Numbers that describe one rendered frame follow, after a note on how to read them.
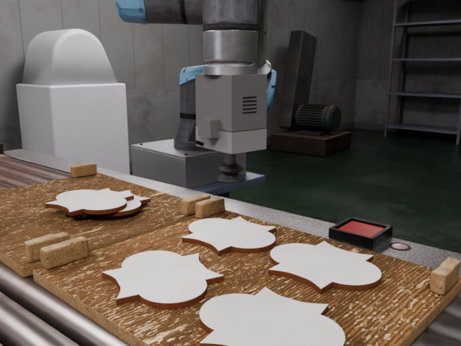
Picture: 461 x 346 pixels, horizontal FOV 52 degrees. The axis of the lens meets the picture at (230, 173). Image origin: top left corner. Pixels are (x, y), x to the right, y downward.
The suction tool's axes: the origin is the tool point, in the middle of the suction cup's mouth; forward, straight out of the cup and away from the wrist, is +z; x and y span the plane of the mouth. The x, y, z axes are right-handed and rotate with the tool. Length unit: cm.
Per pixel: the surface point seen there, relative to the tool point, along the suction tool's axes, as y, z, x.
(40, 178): -64, 11, -9
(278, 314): 21.6, 8.1, -11.0
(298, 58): -420, -24, 453
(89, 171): -51, 8, -1
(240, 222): -2.5, 8.1, 4.0
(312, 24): -473, -76, 540
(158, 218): -14.2, 8.9, -4.2
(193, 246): -0.3, 8.9, -6.6
